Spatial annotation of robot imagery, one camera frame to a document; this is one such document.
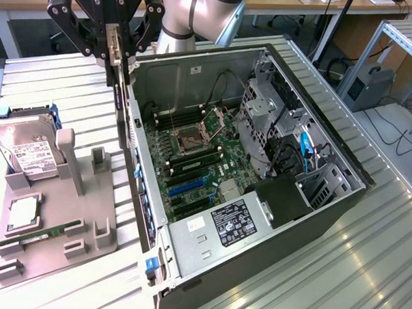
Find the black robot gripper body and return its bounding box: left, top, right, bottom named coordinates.
left=66, top=0, right=147, bottom=40

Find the graphics card with black fan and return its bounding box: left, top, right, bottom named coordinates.
left=102, top=23, right=133, bottom=113

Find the black office chair base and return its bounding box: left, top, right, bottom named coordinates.
left=252, top=12, right=305, bottom=33
left=48, top=21, right=83, bottom=53

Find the black RAM slot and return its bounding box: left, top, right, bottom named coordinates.
left=155, top=113, right=204, bottom=133
left=166, top=144, right=217, bottom=165
left=152, top=104, right=201, bottom=123

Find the thin metal locking lever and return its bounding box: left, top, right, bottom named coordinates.
left=166, top=103, right=179, bottom=135

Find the metal socket cover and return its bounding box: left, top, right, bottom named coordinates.
left=197, top=106, right=226, bottom=142

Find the CPU socket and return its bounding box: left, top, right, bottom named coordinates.
left=171, top=124, right=217, bottom=158

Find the silver hard disk drive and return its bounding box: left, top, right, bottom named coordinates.
left=0, top=113, right=70, bottom=183

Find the silver drive cage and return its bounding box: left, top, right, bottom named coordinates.
left=234, top=77, right=305, bottom=182

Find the RAM stick with grey label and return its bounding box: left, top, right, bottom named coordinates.
left=170, top=152, right=224, bottom=178

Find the green motherboard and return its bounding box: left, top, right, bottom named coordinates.
left=137, top=102, right=262, bottom=228

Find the black expansion slot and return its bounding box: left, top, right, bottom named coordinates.
left=173, top=203, right=212, bottom=221
left=171, top=196, right=210, bottom=212
left=165, top=174, right=206, bottom=190

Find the blue expansion slot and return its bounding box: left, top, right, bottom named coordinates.
left=168, top=183, right=206, bottom=199

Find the black slanted pole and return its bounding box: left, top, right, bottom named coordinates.
left=310, top=0, right=356, bottom=66

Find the silver chipset heatsink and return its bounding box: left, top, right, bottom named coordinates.
left=219, top=180, right=243, bottom=202

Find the silver CPU chip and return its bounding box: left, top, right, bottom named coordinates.
left=6, top=196, right=41, bottom=232

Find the grey plastic parts rack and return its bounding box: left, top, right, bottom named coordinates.
left=0, top=124, right=124, bottom=297

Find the green RAM stick white label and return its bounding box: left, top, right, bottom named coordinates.
left=0, top=216, right=83, bottom=251

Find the grey power supply unit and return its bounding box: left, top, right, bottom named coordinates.
left=165, top=188, right=277, bottom=283

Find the grey equipment box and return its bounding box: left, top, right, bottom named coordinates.
left=337, top=62, right=397, bottom=114

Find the silver disk bay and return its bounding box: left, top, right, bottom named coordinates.
left=294, top=161, right=355, bottom=211

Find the blue case latch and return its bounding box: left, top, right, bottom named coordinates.
left=143, top=256, right=160, bottom=275

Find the black open PC case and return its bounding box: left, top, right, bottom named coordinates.
left=107, top=36, right=382, bottom=309

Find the black looped wire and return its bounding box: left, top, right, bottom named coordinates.
left=206, top=68, right=247, bottom=109

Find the blue disk carrier bracket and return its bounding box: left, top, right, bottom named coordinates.
left=0, top=97, right=64, bottom=146

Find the black coiled cable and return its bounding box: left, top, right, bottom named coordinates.
left=326, top=56, right=350, bottom=83

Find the blue SATA wire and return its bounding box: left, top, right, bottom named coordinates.
left=298, top=130, right=314, bottom=174

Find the black cable with connector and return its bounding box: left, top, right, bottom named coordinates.
left=361, top=108, right=412, bottom=157

